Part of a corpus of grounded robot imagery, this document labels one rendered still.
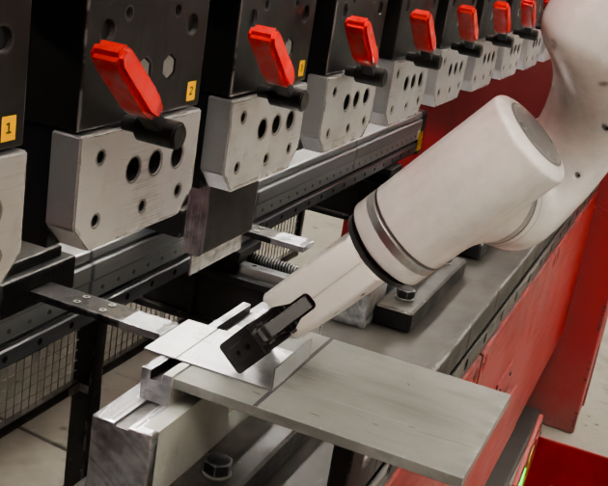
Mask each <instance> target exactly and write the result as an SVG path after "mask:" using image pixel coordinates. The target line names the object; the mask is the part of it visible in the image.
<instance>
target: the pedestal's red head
mask: <svg viewBox="0 0 608 486"><path fill-rule="evenodd" d="M542 419H543V415H542V414H539V417H538V419H537V422H536V424H535V427H534V430H533V432H532V435H531V437H530V440H529V442H528V444H527V447H526V449H525V452H524V454H523V457H522V459H521V462H520V465H519V467H518V470H517V472H516V475H515V477H514V480H513V483H512V485H511V486H518V483H519V480H520V477H521V475H522V473H523V470H524V468H525V466H526V463H527V460H528V457H529V455H530V452H531V449H532V446H533V444H534V443H535V439H536V436H537V434H538V431H539V427H540V424H541V423H542ZM524 486H608V457H607V456H604V455H601V454H598V453H594V452H591V451H588V450H586V449H582V448H579V447H576V446H573V445H567V444H564V443H561V442H558V441H554V440H551V439H548V438H545V437H542V436H539V442H538V446H537V450H536V454H535V457H534V460H533V462H532V465H531V468H530V470H529V471H528V474H527V478H526V480H525V483H524Z"/></svg>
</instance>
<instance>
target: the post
mask: <svg viewBox="0 0 608 486"><path fill-rule="evenodd" d="M107 326H108V324H105V323H102V322H99V321H94V322H92V323H90V324H88V325H86V326H84V327H82V328H80V330H79V331H77V334H76V340H77V342H76V344H75V350H77V349H78V350H77V351H75V356H74V360H77V361H75V362H74V367H73V370H75V371H74V372H73V378H72V379H73V380H76V381H78V382H79V383H81V384H83V385H86V386H89V391H88V394H86V393H84V392H81V391H78V392H77V393H75V394H74V395H72V396H71V401H70V411H69V433H68V444H67V455H66V466H65V477H64V486H73V485H75V484H76V483H77V482H78V481H80V480H81V479H82V478H84V477H85V476H86V475H87V470H88V460H89V450H90V440H91V430H92V419H93V414H94V413H96V412H97V411H99V405H100V394H101V372H102V362H103V356H104V351H105V343H106V335H107ZM78 339H79V340H78Z"/></svg>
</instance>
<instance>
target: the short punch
mask: <svg viewBox="0 0 608 486"><path fill-rule="evenodd" d="M258 185H259V181H255V182H253V183H250V184H248V185H246V186H243V187H241V188H238V189H236V190H234V191H232V192H229V191H225V190H221V189H218V188H214V187H210V186H205V187H203V188H200V189H197V188H194V187H191V189H190V191H189V194H188V202H187V210H186V218H185V227H184V235H183V242H182V249H183V251H184V252H185V253H187V254H190V262H189V270H188V276H190V275H192V274H194V273H196V272H198V271H200V270H202V269H203V268H205V267H207V266H209V265H211V264H212V263H214V262H216V261H217V260H219V259H221V258H223V257H226V256H228V255H230V254H231V253H233V252H235V251H237V250H239V249H240V247H241V240H242V234H243V233H245V232H247V231H249V230H251V229H252V226H253V219H254V212H255V205H256V198H257V192H258Z"/></svg>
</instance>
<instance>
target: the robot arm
mask: <svg viewBox="0 0 608 486"><path fill-rule="evenodd" d="M540 30H541V35H542V39H543V42H544V44H545V47H546V49H547V51H548V53H549V55H550V58H551V60H552V65H553V79H552V85H551V89H550V92H549V96H548V98H547V100H546V103H545V105H544V107H543V110H542V112H541V114H540V115H539V118H538V120H536V119H535V118H534V117H533V116H532V114H531V113H530V112H529V111H528V110H527V109H525V108H524V107H523V106H522V105H521V104H519V103H518V102H517V101H515V100H514V99H512V98H510V97H508V96H506V95H497V96H495V97H494V98H492V99H491V100H490V101H488V103H487V104H486V105H484V106H483V107H482V108H480V109H479V110H478V111H477V112H475V113H474V114H473V115H471V116H470V117H469V118H468V119H466V120H465V121H463V122H462V123H461V124H460V125H458V126H457V127H456V128H454V129H453V130H452V131H451V132H449V133H448V134H447V135H445V136H444V137H443V138H442V139H440V140H439V141H438V142H436V143H435V144H434V145H433V146H431V147H430V148H428V149H427V150H426V151H425V152H423V153H422V154H421V155H419V156H418V157H417V158H416V159H414V160H413V161H412V162H410V163H409V164H408V165H406V166H405V167H404V168H403V169H401V170H400V171H399V172H397V173H396V174H395V175H393V176H392V177H391V178H389V179H388V180H387V181H386V182H384V183H383V184H382V185H380V186H379V187H378V188H377V189H375V190H374V191H373V192H371V193H370V194H369V195H368V196H367V197H366V198H365V199H363V200H362V201H361V202H359V203H358V204H356V206H355V208H354V213H353V214H352V215H351V216H350V217H349V218H348V223H347V226H348V233H346V234H345V235H343V236H342V237H340V238H339V239H338V240H336V241H335V242H333V243H332V244H330V245H329V246H328V247H326V248H325V249H324V250H323V251H321V252H320V253H319V254H317V255H316V256H314V257H313V258H312V259H310V260H309V261H308V262H306V263H305V264H304V265H302V266H301V267H300V268H298V269H297V270H296V271H294V272H293V273H292V274H290V275H289V276H288V277H286V278H285V279H284V280H282V281H281V282H280V283H278V284H277V285H275V286H274V287H273V288H271V289H270V290H269V291H267V292H266V293H265V294H264V296H263V301H264V302H265V303H267V305H268V306H269V307H270V308H271V309H270V310H268V311H267V312H265V313H264V314H263V315H261V316H260V317H259V318H257V319H256V320H255V321H253V322H252V323H251V322H249V323H248V324H247V325H245V326H244V327H243V328H241V329H240V330H239V331H237V332H236V333H235V334H233V335H232V336H231V337H229V338H228V339H226V340H225V341H224V342H222V343H221V344H220V346H219V348H220V350H221V351H222V353H223V354H224V355H225V357H226V358H227V360H228V361H229V362H230V364H231V365H232V366H233V368H234V369H235V371H236V372H237V373H242V372H243V371H245V370H246V369H248V368H249V367H250V366H252V365H254V364H255V363H256V362H258V361H259V360H260V359H262V358H263V357H265V356H266V355H267V354H269V353H270V352H271V350H272V349H274V348H275V347H276V346H278V345H279V344H280V343H282V342H283V341H285V340H286V339H287V338H300V337H302V336H304V335H305V334H307V333H309V332H311V331H312V330H314V329H315V328H316V327H318V326H320V325H321V324H323V323H325V322H326V321H328V320H330V319H331V318H333V317H334V316H336V315H338V314H339V313H341V312H342V311H344V310H346V309H347V308H349V307H350V306H352V305H353V304H355V303H356V302H358V301H359V300H360V299H362V298H363V297H365V296H366V295H368V294H369V293H371V292H372V291H373V290H375V289H376V288H378V287H379V286H381V285H382V284H384V283H387V284H389V285H391V286H393V287H404V286H405V285H407V284H411V285H413V284H417V283H418V282H420V281H421V280H423V279H424V278H426V277H427V276H428V275H430V274H431V273H433V272H434V271H436V270H437V269H438V268H440V267H441V266H443V265H444V264H445V263H447V262H448V261H450V260H451V259H453V258H454V257H456V256H457V255H459V254H460V253H462V252H463V251H465V250H466V249H468V248H470V247H472V246H475V245H478V244H481V243H484V244H487V245H489V246H492V247H495V248H499V249H502V250H506V251H521V250H525V249H529V248H531V247H533V246H535V245H537V244H538V243H540V242H541V241H543V240H544V239H545V238H547V237H548V236H549V235H550V234H551V233H553V232H554V231H555V230H556V229H557V228H558V227H559V226H560V225H561V224H562V223H563V222H564V221H565V220H566V219H567V218H568V217H569V216H570V215H571V214H572V213H573V212H574V211H575V209H576V208H577V207H578V206H579V205H580V204H581V203H582V202H583V201H584V200H585V199H586V198H587V197H588V196H589V195H590V194H591V193H592V191H593V190H594V189H595V187H596V186H597V184H598V183H599V182H600V181H601V180H602V179H603V178H604V177H605V175H606V174H607V173H608V0H549V2H548V4H547V6H546V7H545V9H544V12H543V14H542V18H541V24H540ZM283 306H284V307H283ZM295 323H296V324H297V325H296V324H295Z"/></svg>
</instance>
